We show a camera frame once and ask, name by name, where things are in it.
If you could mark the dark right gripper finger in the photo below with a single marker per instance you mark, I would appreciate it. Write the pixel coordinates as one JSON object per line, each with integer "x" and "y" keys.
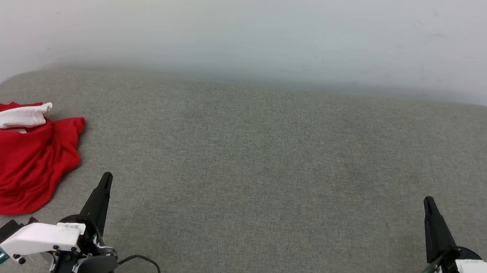
{"x": 436, "y": 233}

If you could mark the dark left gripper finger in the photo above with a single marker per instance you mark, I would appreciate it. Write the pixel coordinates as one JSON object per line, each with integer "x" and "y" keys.
{"x": 98, "y": 202}

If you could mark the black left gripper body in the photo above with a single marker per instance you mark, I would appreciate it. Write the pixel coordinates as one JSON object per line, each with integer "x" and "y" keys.
{"x": 94, "y": 243}

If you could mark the red and white jersey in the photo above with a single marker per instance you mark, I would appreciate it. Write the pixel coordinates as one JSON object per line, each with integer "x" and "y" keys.
{"x": 19, "y": 162}

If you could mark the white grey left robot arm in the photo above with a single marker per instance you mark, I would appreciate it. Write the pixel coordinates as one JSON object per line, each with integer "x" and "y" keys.
{"x": 96, "y": 270}

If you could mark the grey fabric sofa cushion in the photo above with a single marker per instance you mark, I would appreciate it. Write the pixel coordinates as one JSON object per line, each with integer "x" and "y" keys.
{"x": 266, "y": 179}

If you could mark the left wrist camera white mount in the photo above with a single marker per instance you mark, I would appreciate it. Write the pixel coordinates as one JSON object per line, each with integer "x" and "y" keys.
{"x": 40, "y": 237}

